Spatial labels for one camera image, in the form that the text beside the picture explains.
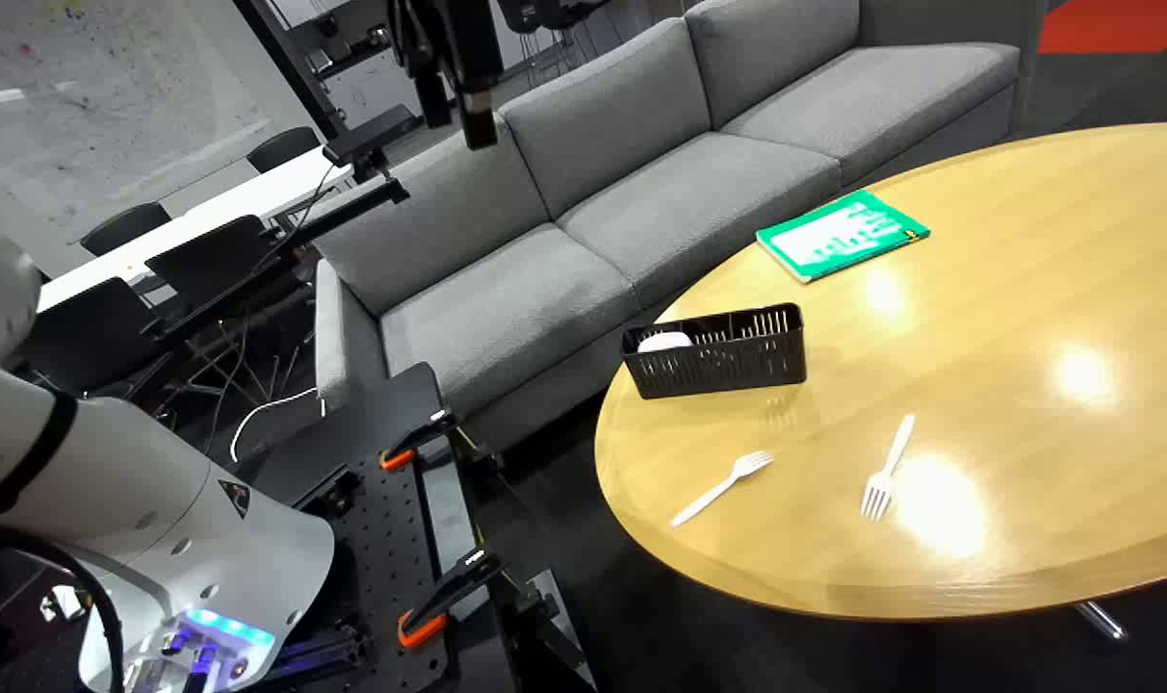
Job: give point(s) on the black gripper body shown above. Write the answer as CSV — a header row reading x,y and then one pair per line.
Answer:
x,y
479,51

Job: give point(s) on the white plastic fork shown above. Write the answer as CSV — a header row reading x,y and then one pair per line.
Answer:
x,y
891,466
722,487
759,324
779,320
716,338

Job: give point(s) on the black mesh utensil holder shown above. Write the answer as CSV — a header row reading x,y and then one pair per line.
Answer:
x,y
722,371

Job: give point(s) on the grey fabric sofa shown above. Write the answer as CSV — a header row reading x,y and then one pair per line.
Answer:
x,y
661,205

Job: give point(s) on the black office chair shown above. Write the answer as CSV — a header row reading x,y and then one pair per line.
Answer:
x,y
87,338
281,146
126,223
209,263

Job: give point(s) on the white office desk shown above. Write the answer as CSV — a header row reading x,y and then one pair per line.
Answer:
x,y
209,213

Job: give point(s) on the white plastic spoon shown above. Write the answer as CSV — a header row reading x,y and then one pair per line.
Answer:
x,y
665,344

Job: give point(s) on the orange black bar clamp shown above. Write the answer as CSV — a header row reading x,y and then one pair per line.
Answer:
x,y
434,438
448,598

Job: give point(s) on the green paper sheet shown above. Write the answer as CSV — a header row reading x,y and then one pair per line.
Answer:
x,y
842,238

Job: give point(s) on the black perforated breadboard table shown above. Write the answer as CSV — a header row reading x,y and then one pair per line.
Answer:
x,y
389,540

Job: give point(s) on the metal table foot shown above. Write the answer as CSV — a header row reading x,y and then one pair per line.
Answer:
x,y
1103,620

